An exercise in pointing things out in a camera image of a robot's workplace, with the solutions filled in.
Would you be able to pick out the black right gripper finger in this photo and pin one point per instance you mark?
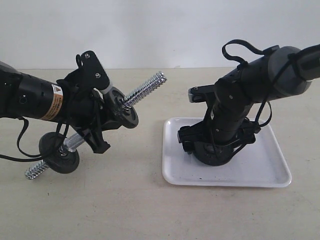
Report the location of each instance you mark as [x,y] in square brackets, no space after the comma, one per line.
[188,141]
[238,145]

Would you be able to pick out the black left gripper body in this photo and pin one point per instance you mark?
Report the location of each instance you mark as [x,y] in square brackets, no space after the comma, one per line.
[80,109]

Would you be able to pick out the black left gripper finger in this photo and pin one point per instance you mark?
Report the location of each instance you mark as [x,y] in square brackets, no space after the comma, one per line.
[93,136]
[110,120]

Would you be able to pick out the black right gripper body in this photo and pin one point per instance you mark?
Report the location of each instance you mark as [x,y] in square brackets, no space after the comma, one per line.
[219,137]

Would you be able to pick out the black weight plate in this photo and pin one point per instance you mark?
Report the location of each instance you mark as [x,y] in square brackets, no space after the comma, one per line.
[61,163]
[126,116]
[212,156]

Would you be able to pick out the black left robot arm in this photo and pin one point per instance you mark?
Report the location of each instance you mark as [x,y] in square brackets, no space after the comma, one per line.
[23,95]

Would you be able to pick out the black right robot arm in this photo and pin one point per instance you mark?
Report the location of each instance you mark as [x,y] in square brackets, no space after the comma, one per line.
[279,72]

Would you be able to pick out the white plastic tray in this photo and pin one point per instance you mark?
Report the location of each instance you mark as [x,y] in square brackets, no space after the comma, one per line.
[259,165]

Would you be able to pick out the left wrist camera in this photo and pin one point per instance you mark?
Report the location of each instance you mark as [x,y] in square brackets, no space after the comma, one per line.
[91,73]

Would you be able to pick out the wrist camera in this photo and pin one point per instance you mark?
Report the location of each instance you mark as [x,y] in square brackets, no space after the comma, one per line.
[199,94]
[91,73]

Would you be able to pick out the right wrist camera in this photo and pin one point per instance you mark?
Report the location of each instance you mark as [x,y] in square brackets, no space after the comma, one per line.
[199,94]

